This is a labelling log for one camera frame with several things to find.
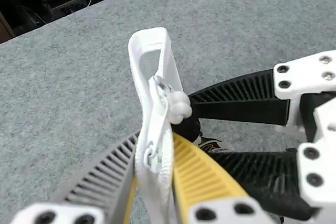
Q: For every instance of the white zip pouch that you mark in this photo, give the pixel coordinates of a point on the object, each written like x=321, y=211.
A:
x=155, y=82

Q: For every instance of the black yellow patterned stationery item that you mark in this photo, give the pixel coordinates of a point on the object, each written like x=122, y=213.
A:
x=214, y=145

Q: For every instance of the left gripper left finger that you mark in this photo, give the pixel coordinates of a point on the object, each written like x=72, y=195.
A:
x=105, y=171

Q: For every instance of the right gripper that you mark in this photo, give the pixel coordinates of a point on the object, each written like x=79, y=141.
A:
x=324, y=119

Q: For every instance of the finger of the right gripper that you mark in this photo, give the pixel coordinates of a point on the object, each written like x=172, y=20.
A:
x=262, y=176

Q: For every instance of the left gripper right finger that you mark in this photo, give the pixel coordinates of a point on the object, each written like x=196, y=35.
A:
x=199, y=171

